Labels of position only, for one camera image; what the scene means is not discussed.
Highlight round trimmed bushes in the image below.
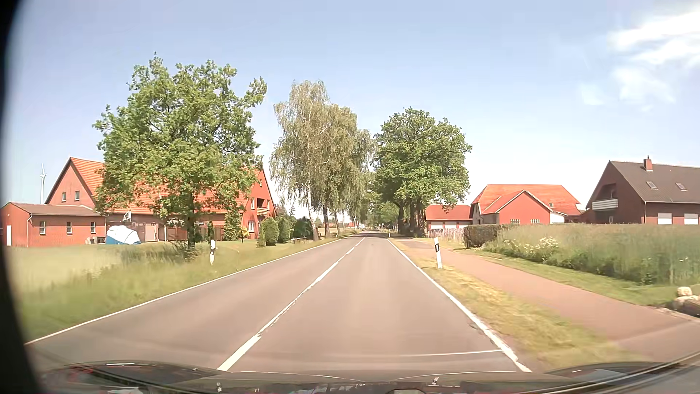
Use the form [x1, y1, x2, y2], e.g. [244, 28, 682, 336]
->
[256, 216, 314, 247]

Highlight dark brick house brown roof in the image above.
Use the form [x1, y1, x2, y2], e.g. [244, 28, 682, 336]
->
[583, 156, 700, 225]

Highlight large red brick farmhouse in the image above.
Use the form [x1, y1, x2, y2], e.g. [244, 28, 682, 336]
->
[45, 157, 277, 243]

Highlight pale boulders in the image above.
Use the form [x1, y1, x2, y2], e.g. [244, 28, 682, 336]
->
[672, 286, 700, 317]

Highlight low red brick outbuilding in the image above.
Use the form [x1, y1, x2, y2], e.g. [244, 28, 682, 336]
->
[0, 202, 108, 248]

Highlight wide grass verge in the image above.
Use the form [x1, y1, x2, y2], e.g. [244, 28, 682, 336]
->
[11, 234, 351, 341]

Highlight car's own bonnet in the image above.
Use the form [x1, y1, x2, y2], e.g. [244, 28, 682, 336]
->
[38, 350, 700, 394]

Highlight dry grass verge strip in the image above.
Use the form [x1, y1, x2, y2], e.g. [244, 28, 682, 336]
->
[389, 239, 641, 368]

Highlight tall grass field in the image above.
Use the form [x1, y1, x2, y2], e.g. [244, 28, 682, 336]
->
[483, 223, 700, 307]

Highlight wooden picket fence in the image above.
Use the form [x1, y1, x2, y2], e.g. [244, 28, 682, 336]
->
[428, 228, 466, 245]

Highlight grey asphalt road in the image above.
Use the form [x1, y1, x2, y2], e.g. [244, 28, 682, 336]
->
[26, 232, 532, 378]

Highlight red paved cycle path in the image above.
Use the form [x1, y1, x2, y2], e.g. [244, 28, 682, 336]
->
[398, 239, 700, 363]

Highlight blue white tent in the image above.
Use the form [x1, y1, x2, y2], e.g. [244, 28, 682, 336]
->
[105, 225, 142, 246]

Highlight large oak tree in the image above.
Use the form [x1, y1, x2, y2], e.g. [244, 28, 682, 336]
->
[93, 54, 268, 248]

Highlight red brick house orange roof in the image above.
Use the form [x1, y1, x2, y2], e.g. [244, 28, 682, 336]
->
[470, 184, 584, 225]

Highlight row of trees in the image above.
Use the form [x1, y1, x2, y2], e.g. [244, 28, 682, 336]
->
[355, 107, 472, 237]

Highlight road markings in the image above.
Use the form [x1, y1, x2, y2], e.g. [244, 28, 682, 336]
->
[26, 235, 532, 374]

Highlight weeping birch tree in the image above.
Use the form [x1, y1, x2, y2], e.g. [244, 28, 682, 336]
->
[269, 80, 374, 242]

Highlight red garage building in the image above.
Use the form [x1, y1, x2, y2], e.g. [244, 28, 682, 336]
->
[424, 205, 473, 231]

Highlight trimmed green hedge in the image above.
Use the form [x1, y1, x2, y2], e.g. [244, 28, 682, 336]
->
[463, 224, 515, 249]

